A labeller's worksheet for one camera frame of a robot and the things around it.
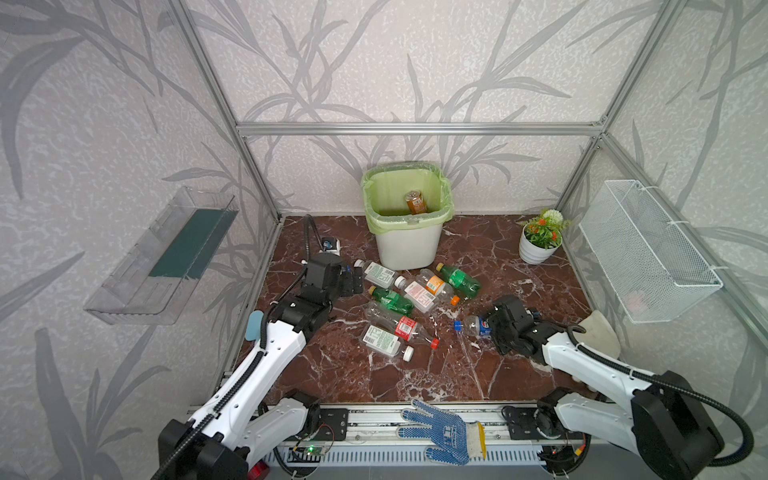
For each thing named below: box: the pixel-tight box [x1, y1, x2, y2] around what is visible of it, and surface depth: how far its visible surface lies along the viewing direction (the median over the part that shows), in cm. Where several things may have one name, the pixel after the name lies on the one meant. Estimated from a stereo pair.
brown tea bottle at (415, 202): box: [406, 190, 427, 215], surface depth 101 cm
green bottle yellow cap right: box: [435, 262, 481, 299], surface depth 98 cm
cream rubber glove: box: [573, 310, 621, 359], surface depth 92 cm
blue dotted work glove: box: [396, 398, 487, 466], surface depth 74 cm
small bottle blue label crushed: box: [453, 315, 493, 337], surface depth 91 cm
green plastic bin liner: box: [362, 161, 454, 236], surface depth 97 cm
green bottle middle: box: [368, 285, 415, 317], surface depth 96 cm
